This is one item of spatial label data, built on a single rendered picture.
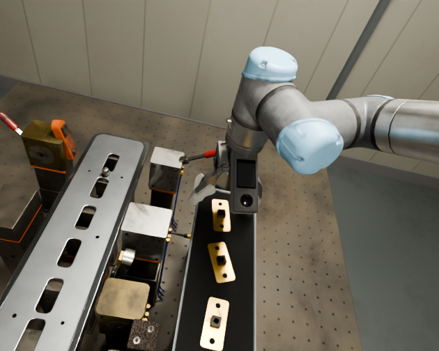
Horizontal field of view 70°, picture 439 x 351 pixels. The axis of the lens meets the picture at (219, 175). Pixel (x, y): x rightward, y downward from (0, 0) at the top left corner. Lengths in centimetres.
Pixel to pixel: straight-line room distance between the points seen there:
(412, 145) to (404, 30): 201
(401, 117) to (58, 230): 75
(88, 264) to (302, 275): 77
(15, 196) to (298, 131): 72
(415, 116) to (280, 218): 99
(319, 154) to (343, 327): 92
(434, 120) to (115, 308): 60
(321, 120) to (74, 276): 62
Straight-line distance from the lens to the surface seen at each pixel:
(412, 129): 45
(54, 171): 108
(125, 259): 69
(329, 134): 41
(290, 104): 43
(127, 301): 69
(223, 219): 70
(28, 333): 79
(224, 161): 60
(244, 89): 49
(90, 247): 83
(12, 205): 90
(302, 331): 118
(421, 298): 256
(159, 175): 96
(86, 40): 257
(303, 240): 135
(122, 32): 243
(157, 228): 73
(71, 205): 91
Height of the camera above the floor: 172
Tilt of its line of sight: 46 degrees down
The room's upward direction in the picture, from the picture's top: 18 degrees clockwise
